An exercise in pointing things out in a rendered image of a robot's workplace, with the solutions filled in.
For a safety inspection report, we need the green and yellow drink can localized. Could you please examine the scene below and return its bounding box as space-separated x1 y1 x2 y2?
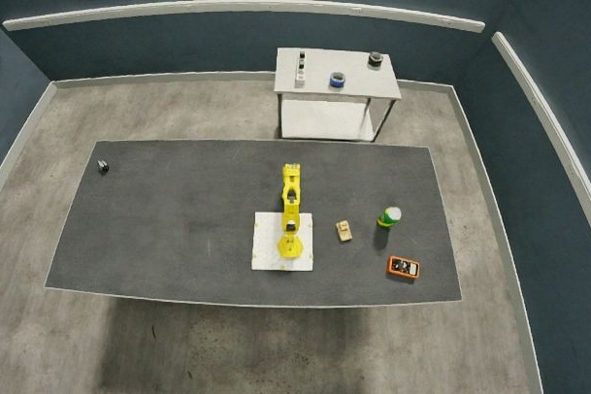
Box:
378 207 401 229

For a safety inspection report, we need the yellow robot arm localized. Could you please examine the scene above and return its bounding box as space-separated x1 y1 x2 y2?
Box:
277 164 304 257

